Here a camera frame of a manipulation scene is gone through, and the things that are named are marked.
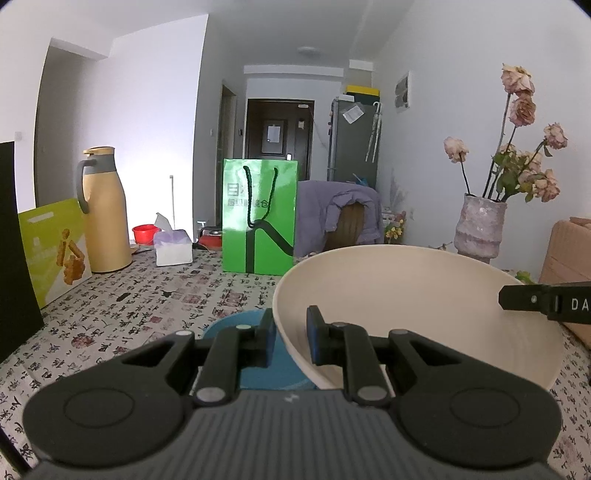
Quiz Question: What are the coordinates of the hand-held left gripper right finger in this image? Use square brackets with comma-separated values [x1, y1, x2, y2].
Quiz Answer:
[306, 305, 455, 407]

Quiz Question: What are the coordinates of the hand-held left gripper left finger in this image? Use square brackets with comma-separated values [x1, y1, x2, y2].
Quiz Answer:
[121, 308, 278, 407]

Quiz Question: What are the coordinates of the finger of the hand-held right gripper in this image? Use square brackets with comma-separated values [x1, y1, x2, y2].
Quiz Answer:
[499, 284, 591, 324]

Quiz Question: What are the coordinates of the blue bowl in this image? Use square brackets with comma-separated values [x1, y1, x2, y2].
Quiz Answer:
[201, 310, 319, 391]

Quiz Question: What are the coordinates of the cream bowl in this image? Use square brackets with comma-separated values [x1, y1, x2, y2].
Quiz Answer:
[272, 244, 566, 392]

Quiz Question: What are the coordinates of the beige cardboard box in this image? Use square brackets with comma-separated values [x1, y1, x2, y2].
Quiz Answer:
[538, 217, 591, 352]

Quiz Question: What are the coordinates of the pale stone vase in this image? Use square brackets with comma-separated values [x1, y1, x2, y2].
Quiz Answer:
[454, 193, 508, 265]

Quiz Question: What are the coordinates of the red pot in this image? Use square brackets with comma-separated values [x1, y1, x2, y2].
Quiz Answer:
[198, 222, 225, 251]

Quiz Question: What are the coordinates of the wooden chair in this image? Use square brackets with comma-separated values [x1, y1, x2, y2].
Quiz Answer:
[329, 203, 370, 252]

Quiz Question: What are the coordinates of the tissue box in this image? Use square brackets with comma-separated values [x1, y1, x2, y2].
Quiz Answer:
[152, 212, 194, 267]

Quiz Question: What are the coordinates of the purple jacket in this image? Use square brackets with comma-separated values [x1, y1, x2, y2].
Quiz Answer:
[294, 180, 384, 258]

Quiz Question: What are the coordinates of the green paper bag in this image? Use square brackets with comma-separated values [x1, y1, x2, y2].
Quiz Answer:
[222, 158, 300, 277]

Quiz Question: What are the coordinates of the small colourful flower bunch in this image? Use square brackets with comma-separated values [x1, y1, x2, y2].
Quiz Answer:
[384, 211, 407, 244]

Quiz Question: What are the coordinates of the red basin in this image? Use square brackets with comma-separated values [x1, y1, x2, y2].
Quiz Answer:
[132, 224, 161, 245]

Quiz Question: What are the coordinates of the dried rose bouquet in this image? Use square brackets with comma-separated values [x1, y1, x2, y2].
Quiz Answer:
[443, 64, 570, 204]

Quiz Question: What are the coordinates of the grey refrigerator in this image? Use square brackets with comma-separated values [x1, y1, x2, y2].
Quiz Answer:
[328, 96, 383, 185]

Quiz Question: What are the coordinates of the beige thermos jug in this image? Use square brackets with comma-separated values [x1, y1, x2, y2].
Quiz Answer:
[76, 147, 134, 274]

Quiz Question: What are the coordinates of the dark entrance door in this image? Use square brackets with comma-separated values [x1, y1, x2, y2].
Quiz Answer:
[246, 98, 315, 182]

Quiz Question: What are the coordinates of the white umbrella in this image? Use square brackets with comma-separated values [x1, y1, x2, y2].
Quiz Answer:
[365, 102, 383, 162]

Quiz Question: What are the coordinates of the yellow-green gift box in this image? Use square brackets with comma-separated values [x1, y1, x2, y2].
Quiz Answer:
[18, 198, 93, 310]

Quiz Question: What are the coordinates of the yellow and green box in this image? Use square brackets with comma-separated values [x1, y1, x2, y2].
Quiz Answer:
[346, 84, 382, 103]

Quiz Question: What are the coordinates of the large black panel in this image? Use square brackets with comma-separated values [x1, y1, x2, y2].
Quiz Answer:
[0, 141, 44, 365]

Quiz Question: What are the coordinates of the wall panel box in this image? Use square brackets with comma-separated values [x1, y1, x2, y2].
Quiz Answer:
[395, 70, 411, 113]

